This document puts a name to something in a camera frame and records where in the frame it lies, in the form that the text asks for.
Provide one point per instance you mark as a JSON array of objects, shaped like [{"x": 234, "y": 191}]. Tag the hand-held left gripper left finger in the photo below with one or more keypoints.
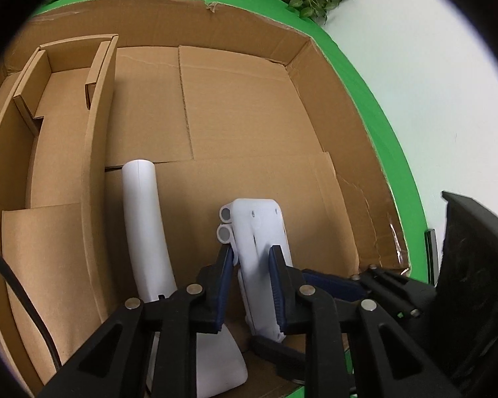
[{"x": 224, "y": 286}]

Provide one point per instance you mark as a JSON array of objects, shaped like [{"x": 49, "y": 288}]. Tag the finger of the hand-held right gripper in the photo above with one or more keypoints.
[
  {"x": 274, "y": 352},
  {"x": 336, "y": 284}
]

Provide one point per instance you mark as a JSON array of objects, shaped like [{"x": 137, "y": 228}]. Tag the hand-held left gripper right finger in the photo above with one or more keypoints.
[{"x": 279, "y": 294}]

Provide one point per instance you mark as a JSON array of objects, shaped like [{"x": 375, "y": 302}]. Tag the white tube device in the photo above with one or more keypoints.
[{"x": 147, "y": 224}]

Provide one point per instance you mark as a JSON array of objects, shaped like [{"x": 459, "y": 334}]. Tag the large cardboard box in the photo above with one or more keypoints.
[{"x": 249, "y": 120}]

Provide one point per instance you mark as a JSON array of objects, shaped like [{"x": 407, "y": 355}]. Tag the small cardboard box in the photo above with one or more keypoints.
[{"x": 62, "y": 161}]

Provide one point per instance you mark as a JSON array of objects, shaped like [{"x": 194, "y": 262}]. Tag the black phone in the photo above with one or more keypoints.
[{"x": 430, "y": 257}]

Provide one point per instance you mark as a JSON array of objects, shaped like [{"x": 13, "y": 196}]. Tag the green tablecloth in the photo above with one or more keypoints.
[{"x": 369, "y": 103}]

